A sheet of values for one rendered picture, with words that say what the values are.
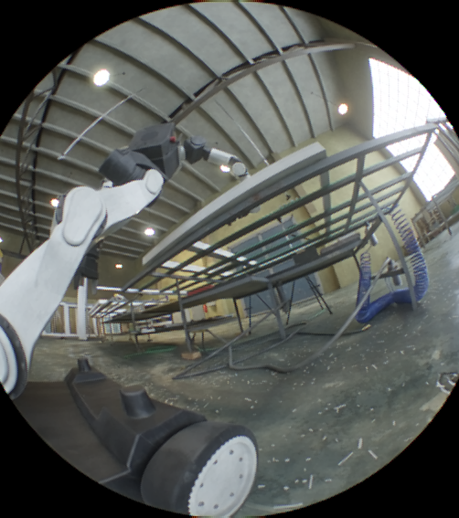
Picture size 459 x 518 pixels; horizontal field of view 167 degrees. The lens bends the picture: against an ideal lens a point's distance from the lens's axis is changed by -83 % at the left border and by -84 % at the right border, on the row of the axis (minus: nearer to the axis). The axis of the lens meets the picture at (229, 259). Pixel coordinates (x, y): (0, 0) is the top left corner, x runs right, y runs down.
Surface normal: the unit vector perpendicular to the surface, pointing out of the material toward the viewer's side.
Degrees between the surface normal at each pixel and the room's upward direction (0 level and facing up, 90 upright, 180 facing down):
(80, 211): 90
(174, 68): 180
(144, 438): 90
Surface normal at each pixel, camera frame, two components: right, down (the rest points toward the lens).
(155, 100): 0.23, 0.91
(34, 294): 0.87, -0.35
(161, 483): -0.44, -0.83
